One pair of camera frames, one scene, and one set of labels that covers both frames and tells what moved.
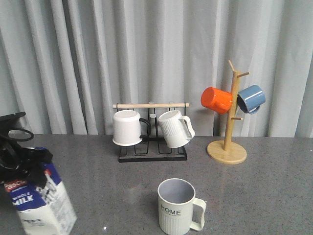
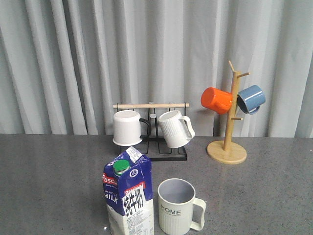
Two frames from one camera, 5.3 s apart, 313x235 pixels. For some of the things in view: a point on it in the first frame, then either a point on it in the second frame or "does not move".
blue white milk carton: x=47 y=209 to x=128 y=184
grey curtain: x=63 y=63 does not move
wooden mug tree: x=227 y=152 does not move
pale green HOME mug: x=176 y=199 does not move
